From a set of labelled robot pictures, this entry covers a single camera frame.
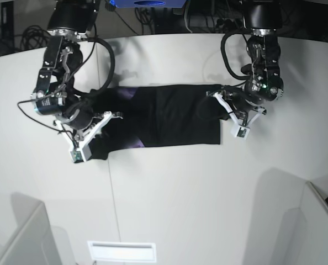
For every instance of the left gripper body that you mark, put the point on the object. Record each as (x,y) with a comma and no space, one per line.
(236,106)

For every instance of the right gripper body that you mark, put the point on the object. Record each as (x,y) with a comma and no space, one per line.
(83,125)

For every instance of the black T-shirt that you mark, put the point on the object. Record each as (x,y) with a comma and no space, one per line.
(161,116)

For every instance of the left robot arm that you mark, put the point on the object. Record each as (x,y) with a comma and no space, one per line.
(261,79)

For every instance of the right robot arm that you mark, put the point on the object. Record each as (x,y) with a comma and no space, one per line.
(54,93)

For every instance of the grey left partition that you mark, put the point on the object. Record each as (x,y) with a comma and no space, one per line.
(27,235)

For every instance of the grey partition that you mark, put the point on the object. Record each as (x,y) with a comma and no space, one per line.
(303,237)
(27,235)

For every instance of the blue box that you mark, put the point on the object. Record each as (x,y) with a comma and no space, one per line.
(148,3)

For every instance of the white slotted tray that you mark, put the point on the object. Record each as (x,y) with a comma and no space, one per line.
(123,252)

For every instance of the grey right partition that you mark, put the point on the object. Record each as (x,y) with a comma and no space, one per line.
(303,237)

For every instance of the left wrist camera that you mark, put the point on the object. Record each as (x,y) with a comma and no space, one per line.
(239,131)

